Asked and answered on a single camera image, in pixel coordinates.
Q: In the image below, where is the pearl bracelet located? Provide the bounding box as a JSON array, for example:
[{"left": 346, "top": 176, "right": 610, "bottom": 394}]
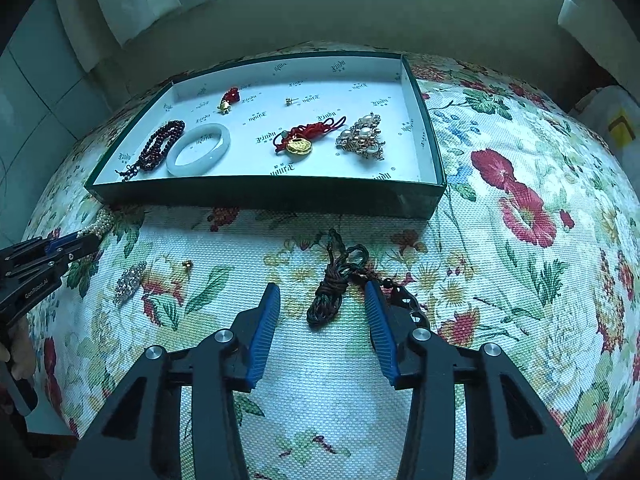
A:
[{"left": 80, "top": 210, "right": 123, "bottom": 241}]

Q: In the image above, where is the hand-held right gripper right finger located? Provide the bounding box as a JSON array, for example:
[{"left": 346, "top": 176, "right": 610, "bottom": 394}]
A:
[{"left": 364, "top": 280, "right": 588, "bottom": 480}]

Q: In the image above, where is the dark cord necklace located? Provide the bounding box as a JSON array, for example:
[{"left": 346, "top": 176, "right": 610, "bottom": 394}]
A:
[{"left": 306, "top": 228, "right": 431, "bottom": 331}]

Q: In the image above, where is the white pillow with yellow print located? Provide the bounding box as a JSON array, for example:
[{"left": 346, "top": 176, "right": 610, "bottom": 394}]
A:
[{"left": 565, "top": 87, "right": 640, "bottom": 171}]

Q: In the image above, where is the pearl cluster brooch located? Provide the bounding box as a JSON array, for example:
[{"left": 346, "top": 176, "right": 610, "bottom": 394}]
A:
[{"left": 336, "top": 112, "right": 387, "bottom": 162}]

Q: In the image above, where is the green box with white lining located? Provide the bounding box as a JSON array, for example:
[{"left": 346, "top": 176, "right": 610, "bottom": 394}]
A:
[{"left": 84, "top": 51, "right": 448, "bottom": 220}]

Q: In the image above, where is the red cord gold pendant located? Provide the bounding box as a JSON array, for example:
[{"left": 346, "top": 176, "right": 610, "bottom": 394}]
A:
[{"left": 272, "top": 116, "right": 347, "bottom": 160}]

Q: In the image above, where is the dark red bead bracelet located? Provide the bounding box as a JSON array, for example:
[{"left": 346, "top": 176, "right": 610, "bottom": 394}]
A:
[{"left": 120, "top": 120, "right": 186, "bottom": 183}]

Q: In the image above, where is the floral tablecloth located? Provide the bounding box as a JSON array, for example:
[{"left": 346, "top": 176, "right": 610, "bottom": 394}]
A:
[{"left": 20, "top": 42, "right": 640, "bottom": 480}]

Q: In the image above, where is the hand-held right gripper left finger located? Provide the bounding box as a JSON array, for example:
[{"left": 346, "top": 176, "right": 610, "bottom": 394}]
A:
[{"left": 62, "top": 282, "right": 282, "bottom": 480}]

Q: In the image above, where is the person's left hand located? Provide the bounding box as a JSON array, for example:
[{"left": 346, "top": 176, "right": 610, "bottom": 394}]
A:
[{"left": 0, "top": 320, "right": 37, "bottom": 382}]

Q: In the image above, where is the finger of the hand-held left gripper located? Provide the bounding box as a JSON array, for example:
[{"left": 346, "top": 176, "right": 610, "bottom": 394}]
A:
[
  {"left": 0, "top": 232, "right": 83, "bottom": 267},
  {"left": 0, "top": 236, "right": 102, "bottom": 282}
]

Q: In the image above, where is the small red charm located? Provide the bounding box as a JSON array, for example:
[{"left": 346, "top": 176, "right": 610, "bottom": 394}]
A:
[{"left": 217, "top": 87, "right": 241, "bottom": 115}]

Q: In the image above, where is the rhinestone brooch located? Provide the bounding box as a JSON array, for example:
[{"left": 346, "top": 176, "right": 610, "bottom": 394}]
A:
[{"left": 114, "top": 261, "right": 148, "bottom": 306}]

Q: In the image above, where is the white jade bangle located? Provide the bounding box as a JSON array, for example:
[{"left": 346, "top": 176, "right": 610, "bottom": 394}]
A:
[{"left": 166, "top": 123, "right": 232, "bottom": 177}]

